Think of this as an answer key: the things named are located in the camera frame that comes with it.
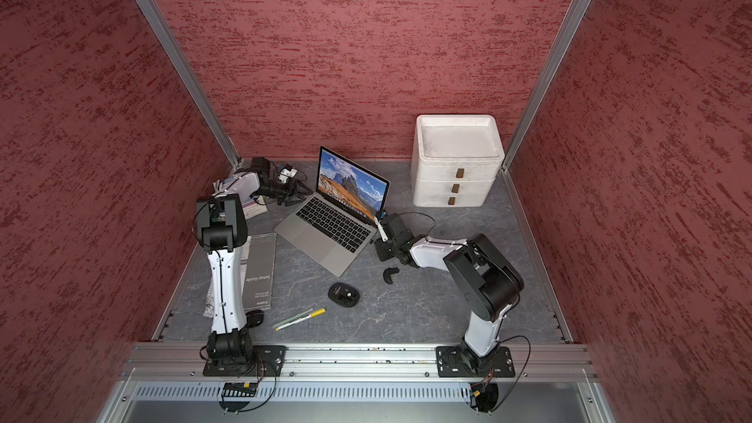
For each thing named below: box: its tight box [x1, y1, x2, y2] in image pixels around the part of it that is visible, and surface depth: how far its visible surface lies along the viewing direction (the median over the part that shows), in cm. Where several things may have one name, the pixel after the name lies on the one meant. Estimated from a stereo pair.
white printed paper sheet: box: [202, 276, 215, 319], surface depth 82 cm
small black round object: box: [244, 309, 265, 329], surface depth 81 cm
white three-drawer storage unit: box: [411, 114, 506, 208], surface depth 97 cm
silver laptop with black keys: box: [274, 145, 391, 278], surface depth 100 cm
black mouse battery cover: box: [382, 266, 401, 285], surface depth 91 cm
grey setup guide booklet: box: [242, 233, 279, 311], surface depth 89 cm
